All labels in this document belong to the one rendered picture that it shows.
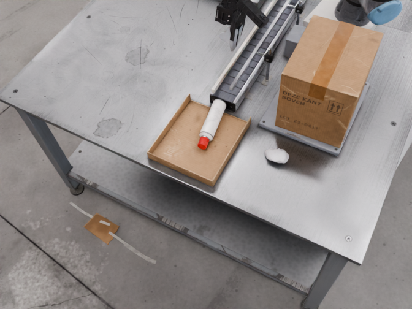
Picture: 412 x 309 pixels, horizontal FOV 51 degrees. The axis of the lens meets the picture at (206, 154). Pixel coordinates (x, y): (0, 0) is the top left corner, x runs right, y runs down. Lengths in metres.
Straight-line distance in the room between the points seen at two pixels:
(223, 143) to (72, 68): 0.74
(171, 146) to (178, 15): 0.71
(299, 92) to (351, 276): 1.15
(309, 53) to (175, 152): 0.57
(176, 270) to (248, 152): 0.91
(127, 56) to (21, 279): 1.25
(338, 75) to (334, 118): 0.14
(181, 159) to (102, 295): 0.98
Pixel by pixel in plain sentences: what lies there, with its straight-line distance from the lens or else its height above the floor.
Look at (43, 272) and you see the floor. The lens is 2.43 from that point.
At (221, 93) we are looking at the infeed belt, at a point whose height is 0.88.
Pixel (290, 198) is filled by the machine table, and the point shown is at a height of 0.83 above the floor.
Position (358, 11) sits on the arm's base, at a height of 0.95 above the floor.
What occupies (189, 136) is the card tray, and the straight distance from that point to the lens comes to 1.59.
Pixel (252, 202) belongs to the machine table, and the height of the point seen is 0.83.
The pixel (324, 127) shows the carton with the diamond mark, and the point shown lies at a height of 0.94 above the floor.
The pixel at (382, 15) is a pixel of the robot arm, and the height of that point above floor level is 1.05.
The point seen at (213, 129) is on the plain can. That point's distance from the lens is 1.55.
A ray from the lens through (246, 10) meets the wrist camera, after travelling 1.48.
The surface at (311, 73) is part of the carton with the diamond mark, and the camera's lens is 1.40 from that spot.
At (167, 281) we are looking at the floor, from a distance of 2.24.
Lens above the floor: 2.13
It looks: 57 degrees down
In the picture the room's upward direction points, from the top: 6 degrees counter-clockwise
